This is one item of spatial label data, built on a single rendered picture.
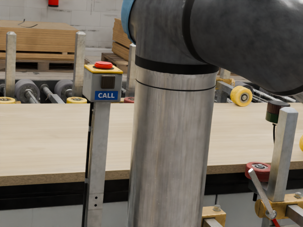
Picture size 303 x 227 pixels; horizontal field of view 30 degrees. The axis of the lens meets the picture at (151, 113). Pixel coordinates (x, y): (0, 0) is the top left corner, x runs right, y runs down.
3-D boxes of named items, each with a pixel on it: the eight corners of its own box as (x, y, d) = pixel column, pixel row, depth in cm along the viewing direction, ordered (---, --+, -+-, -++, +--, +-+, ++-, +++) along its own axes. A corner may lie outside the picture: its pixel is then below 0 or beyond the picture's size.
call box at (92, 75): (120, 105, 125) (123, 70, 123) (89, 105, 122) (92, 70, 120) (111, 97, 131) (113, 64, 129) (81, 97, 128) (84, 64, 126)
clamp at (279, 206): (305, 217, 155) (308, 200, 154) (263, 221, 150) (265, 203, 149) (292, 208, 160) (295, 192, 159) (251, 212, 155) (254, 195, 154)
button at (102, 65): (114, 72, 124) (115, 64, 123) (97, 72, 122) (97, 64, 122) (109, 68, 127) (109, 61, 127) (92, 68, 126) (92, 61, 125)
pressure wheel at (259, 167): (273, 205, 167) (279, 168, 164) (250, 206, 164) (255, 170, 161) (259, 194, 174) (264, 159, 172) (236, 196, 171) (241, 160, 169)
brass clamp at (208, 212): (225, 232, 146) (227, 214, 144) (177, 237, 141) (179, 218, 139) (213, 221, 151) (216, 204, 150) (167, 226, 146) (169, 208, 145)
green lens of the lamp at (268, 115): (292, 123, 150) (293, 115, 150) (273, 124, 148) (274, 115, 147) (279, 117, 156) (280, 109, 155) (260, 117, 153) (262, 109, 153)
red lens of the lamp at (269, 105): (293, 114, 150) (295, 106, 149) (274, 114, 147) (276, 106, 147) (280, 108, 155) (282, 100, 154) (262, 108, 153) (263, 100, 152)
